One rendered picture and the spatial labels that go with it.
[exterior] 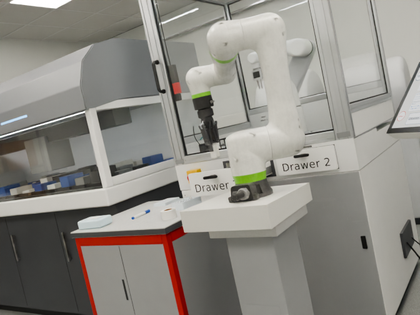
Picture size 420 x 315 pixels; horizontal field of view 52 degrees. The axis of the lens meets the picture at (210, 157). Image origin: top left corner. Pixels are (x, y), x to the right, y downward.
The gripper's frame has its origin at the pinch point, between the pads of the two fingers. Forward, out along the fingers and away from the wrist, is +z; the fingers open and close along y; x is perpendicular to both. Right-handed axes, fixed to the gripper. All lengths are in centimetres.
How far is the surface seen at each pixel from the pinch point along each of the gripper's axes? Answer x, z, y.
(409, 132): -86, 4, -7
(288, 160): -27.6, 12.4, 18.5
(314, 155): -40.6, 12.0, 18.5
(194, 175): 6.8, 8.6, -11.1
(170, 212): 11.8, 20.4, -27.5
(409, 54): -40, -27, 342
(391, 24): -27, -62, 343
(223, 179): -8.8, 11.7, -11.2
